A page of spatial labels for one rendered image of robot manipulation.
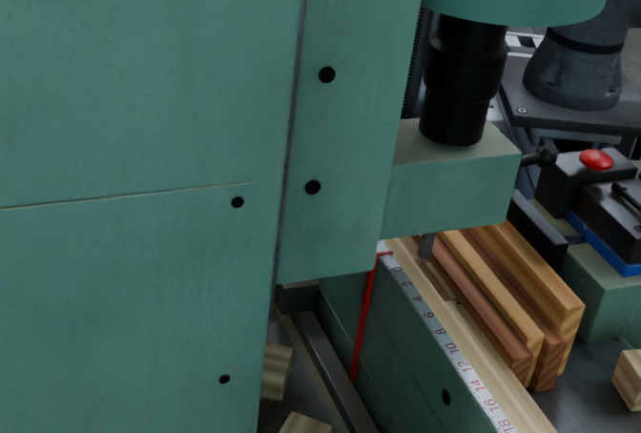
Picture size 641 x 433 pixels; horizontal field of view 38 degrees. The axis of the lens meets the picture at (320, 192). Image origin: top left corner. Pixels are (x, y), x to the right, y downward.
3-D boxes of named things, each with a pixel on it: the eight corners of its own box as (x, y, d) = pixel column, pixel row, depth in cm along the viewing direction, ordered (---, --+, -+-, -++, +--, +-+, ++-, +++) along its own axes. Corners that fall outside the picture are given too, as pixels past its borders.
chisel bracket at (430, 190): (502, 239, 77) (525, 152, 73) (348, 261, 72) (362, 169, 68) (461, 192, 83) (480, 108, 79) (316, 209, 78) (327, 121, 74)
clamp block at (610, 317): (699, 346, 87) (733, 271, 82) (580, 372, 82) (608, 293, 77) (606, 254, 98) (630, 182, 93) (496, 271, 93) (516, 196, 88)
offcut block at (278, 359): (290, 374, 87) (293, 347, 86) (281, 402, 84) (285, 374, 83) (244, 364, 88) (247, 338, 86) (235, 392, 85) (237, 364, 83)
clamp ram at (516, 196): (600, 315, 83) (629, 234, 78) (529, 328, 81) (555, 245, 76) (546, 257, 90) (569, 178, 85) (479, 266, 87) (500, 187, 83)
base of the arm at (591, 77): (514, 63, 151) (528, 6, 146) (604, 72, 152) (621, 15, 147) (532, 106, 138) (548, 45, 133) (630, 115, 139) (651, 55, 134)
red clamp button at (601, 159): (617, 171, 83) (621, 161, 83) (589, 175, 82) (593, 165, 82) (598, 154, 86) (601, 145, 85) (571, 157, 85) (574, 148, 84)
